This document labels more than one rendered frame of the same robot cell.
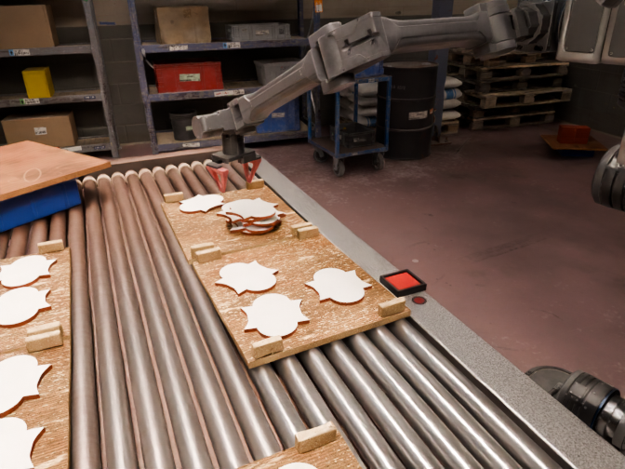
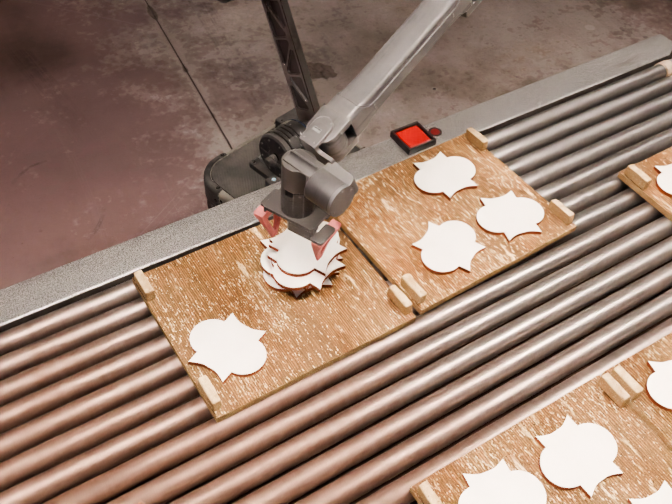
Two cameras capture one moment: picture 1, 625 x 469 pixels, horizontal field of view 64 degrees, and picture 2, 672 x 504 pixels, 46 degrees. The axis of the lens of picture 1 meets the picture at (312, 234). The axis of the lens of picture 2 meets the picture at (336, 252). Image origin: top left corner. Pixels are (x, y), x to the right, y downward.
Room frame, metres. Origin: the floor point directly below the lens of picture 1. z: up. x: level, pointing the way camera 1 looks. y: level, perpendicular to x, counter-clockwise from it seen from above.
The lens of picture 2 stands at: (1.40, 1.15, 2.10)
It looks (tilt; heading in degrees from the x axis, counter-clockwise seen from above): 48 degrees down; 259
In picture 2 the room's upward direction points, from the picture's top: 4 degrees clockwise
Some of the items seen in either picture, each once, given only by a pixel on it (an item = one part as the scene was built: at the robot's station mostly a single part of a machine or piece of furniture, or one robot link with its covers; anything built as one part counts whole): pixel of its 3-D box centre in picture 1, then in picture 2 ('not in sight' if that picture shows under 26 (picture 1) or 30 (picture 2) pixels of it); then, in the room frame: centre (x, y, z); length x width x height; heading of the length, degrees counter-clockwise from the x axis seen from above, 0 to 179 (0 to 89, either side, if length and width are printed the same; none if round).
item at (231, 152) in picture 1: (232, 145); (297, 198); (1.28, 0.20, 1.16); 0.10 x 0.07 x 0.07; 139
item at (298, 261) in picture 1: (291, 287); (446, 214); (0.95, 0.05, 0.93); 0.41 x 0.35 x 0.02; 26
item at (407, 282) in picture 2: (208, 255); (413, 289); (1.07, 0.25, 0.95); 0.06 x 0.02 x 0.03; 116
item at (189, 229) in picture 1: (232, 219); (272, 299); (1.33, 0.23, 0.93); 0.41 x 0.35 x 0.02; 24
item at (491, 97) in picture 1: (503, 86); not in sight; (6.37, -2.42, 0.44); 1.31 x 1.00 x 0.87; 107
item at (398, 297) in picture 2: (202, 249); (399, 299); (1.10, 0.27, 0.95); 0.06 x 0.02 x 0.03; 114
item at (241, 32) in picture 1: (257, 32); not in sight; (5.54, 0.53, 1.16); 0.60 x 0.40 x 0.15; 110
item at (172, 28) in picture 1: (181, 24); not in sight; (5.38, 1.27, 1.26); 0.49 x 0.38 x 0.34; 113
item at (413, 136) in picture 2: (402, 283); (413, 138); (0.96, -0.20, 0.92); 0.06 x 0.06 x 0.01; 24
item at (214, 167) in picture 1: (225, 174); (313, 236); (1.25, 0.23, 1.09); 0.07 x 0.07 x 0.09; 49
